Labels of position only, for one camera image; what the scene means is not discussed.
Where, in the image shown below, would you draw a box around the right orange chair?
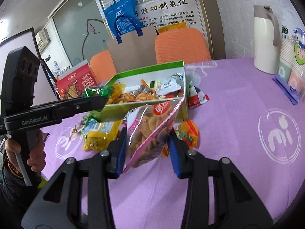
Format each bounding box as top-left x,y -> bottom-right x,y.
155,28 -> 212,65

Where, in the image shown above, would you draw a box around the red cracker box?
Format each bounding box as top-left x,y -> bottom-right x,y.
56,60 -> 98,99

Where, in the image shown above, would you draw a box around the small orange candy bag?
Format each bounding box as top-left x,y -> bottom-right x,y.
173,119 -> 199,149

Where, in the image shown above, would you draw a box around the orange chair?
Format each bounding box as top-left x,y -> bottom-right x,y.
90,50 -> 117,83
155,28 -> 212,65

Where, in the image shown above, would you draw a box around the white thermos jug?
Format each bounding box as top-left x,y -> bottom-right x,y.
253,5 -> 281,74

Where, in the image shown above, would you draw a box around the green snack bag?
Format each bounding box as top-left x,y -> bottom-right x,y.
82,86 -> 114,99

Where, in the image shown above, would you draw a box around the yellow snack bag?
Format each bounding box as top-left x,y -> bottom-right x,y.
83,120 -> 123,151

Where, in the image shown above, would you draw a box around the whiteboard on easel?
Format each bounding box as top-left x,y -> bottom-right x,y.
1,28 -> 58,106

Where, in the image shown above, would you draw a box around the person's left hand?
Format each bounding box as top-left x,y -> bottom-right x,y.
5,131 -> 46,177

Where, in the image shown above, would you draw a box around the blue tote bag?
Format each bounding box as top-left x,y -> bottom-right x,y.
104,0 -> 145,37

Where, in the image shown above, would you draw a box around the clear pink chip bag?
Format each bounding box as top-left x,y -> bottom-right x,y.
123,98 -> 185,173

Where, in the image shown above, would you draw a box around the red white snack packet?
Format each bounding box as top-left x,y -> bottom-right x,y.
188,81 -> 210,108

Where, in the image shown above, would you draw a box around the white poster Chinese text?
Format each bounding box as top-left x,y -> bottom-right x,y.
135,0 -> 207,36

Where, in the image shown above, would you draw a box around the wall air conditioner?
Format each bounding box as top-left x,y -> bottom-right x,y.
35,29 -> 51,53

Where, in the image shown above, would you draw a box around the brown paper bag blue handles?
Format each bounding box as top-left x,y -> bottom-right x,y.
107,22 -> 157,73

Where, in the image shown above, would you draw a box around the green and white cardboard box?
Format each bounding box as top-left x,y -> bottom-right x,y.
90,60 -> 188,122

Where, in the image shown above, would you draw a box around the left orange chair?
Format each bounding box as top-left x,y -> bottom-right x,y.
90,50 -> 117,83

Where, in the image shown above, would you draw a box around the purple tablecloth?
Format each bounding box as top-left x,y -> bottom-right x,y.
40,57 -> 305,229

